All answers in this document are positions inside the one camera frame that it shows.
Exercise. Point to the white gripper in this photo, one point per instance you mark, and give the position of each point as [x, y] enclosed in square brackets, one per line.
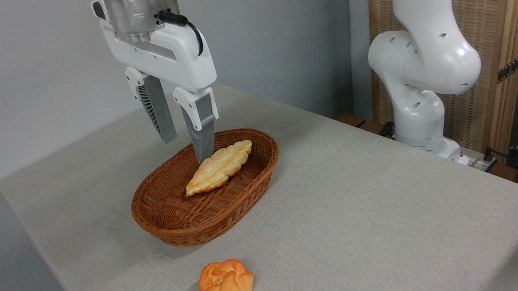
[180, 54]

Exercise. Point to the round orange bread bun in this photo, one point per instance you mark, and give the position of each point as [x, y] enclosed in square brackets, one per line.
[226, 286]

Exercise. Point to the long braided bread loaf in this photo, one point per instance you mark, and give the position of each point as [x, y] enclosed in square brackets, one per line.
[216, 168]

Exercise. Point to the brown wicker oval basket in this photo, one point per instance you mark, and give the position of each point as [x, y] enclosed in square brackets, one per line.
[176, 218]

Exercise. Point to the grey tablecloth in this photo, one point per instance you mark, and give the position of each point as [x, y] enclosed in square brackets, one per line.
[340, 213]

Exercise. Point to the white power strip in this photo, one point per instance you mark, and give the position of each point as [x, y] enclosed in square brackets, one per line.
[478, 163]

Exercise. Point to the wooden rattan folding screen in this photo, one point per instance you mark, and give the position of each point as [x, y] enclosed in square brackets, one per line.
[496, 12]

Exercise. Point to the metal screen hinge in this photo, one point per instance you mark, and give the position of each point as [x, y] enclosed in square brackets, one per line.
[510, 68]

